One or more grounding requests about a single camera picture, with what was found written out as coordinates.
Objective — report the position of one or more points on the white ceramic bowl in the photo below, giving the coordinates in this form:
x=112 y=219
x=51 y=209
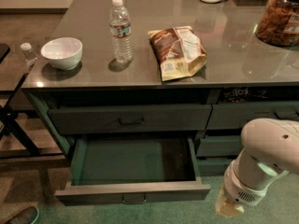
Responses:
x=63 y=53

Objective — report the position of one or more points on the white and tan gripper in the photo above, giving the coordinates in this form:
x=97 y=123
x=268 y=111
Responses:
x=239 y=188

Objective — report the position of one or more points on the dark grey counter cabinet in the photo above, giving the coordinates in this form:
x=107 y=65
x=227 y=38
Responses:
x=235 y=58

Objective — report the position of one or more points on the brown and yellow snack bag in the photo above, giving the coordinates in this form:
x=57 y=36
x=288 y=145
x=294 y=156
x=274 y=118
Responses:
x=179 y=52

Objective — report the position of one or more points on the small clear bottle white cap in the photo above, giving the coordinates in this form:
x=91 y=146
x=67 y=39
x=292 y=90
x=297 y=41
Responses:
x=29 y=54

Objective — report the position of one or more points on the dark grey drawer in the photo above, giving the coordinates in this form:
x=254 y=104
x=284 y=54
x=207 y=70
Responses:
x=236 y=115
x=133 y=170
x=219 y=146
x=213 y=166
x=130 y=118

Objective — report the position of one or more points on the dark shoe with teal sole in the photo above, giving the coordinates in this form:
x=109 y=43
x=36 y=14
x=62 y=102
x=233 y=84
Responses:
x=29 y=215

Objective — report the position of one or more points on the clear plastic water bottle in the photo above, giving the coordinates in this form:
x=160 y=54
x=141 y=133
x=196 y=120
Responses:
x=120 y=28

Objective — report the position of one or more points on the clear jar of snacks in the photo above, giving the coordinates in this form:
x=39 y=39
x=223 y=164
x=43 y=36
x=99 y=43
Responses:
x=279 y=25

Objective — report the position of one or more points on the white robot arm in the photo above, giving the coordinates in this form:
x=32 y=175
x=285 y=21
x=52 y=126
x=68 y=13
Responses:
x=270 y=151

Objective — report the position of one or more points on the dark wooden side table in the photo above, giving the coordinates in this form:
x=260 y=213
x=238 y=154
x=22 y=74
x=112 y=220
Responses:
x=22 y=132

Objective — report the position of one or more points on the dark snack package in drawer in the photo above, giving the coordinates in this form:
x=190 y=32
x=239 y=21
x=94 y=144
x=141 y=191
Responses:
x=243 y=94

